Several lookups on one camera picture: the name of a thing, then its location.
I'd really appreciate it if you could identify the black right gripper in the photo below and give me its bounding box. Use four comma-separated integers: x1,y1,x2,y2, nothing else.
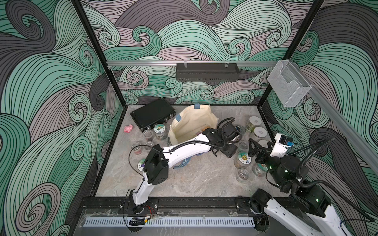
248,137,287,189

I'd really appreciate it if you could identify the teal sunflower lid jar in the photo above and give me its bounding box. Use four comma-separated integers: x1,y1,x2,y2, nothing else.
234,151,252,169

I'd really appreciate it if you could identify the clear teal rim jar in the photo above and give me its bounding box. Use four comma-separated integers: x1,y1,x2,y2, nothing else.
252,163,268,177

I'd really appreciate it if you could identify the green label seed jar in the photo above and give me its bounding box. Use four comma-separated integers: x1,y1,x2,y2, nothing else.
246,116,262,132

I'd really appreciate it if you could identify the beige canvas tote bag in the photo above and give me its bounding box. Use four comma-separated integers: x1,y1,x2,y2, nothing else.
168,104,219,145

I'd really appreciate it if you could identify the clear small seed jar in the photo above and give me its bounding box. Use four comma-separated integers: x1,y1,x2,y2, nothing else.
143,129,155,142

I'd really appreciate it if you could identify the purple eggplant label jar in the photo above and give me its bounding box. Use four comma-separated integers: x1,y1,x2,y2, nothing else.
137,159,145,172

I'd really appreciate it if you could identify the red label seed jar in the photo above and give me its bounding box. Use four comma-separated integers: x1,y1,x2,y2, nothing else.
131,142,142,155

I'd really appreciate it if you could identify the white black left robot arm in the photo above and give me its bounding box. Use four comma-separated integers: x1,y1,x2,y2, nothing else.
132,126,240,206

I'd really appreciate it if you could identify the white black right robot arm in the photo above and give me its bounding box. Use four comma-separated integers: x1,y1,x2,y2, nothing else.
249,134,351,236

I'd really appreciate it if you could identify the teal label seed jar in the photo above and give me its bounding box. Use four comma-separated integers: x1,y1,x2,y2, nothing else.
154,124,168,140

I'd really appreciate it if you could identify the black hard case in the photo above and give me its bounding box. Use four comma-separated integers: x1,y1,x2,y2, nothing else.
131,98,176,132

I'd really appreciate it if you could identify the pink small toy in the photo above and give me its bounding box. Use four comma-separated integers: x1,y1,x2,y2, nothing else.
124,124,133,133

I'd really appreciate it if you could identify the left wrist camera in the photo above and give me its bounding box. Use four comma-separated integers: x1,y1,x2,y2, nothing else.
221,123,241,143

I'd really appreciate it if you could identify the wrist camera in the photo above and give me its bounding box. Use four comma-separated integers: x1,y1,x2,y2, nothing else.
221,123,241,143
270,133,294,158

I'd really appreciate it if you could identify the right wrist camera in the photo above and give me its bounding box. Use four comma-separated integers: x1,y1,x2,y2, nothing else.
270,133,294,158

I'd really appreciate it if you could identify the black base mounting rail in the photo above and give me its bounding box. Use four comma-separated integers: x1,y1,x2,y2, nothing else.
79,196,314,215

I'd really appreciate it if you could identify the clear acrylic wall box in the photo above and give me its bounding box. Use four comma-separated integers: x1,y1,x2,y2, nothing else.
268,60,312,108

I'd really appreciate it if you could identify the aluminium wall rail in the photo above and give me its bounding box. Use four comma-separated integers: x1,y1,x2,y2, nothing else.
106,60,277,67

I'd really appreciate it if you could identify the black perforated wall shelf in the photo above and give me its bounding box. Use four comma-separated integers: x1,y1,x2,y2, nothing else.
176,64,240,83

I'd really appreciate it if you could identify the white slotted cable duct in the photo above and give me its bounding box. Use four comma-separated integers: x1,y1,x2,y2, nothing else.
83,216,255,228

